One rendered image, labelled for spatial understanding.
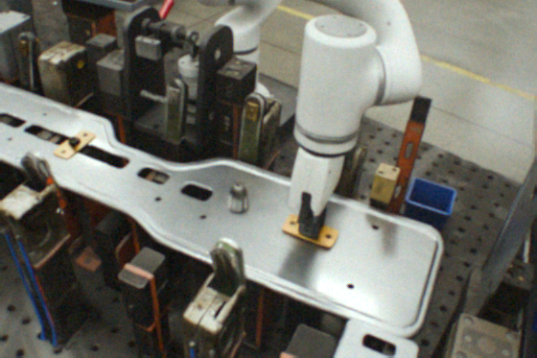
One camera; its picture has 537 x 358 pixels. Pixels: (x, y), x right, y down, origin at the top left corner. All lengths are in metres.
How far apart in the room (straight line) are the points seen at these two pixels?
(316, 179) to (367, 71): 0.16
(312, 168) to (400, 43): 0.19
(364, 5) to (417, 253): 0.38
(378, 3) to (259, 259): 0.39
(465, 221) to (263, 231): 0.69
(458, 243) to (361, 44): 0.81
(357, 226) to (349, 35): 0.35
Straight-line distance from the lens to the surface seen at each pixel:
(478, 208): 1.44
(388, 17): 0.68
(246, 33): 1.33
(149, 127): 1.10
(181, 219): 0.84
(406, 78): 0.66
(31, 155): 0.84
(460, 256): 1.29
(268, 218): 0.84
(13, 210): 0.85
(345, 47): 0.59
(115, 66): 1.09
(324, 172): 0.68
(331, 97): 0.62
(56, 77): 1.15
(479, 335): 0.70
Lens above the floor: 1.60
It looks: 39 degrees down
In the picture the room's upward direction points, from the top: 4 degrees clockwise
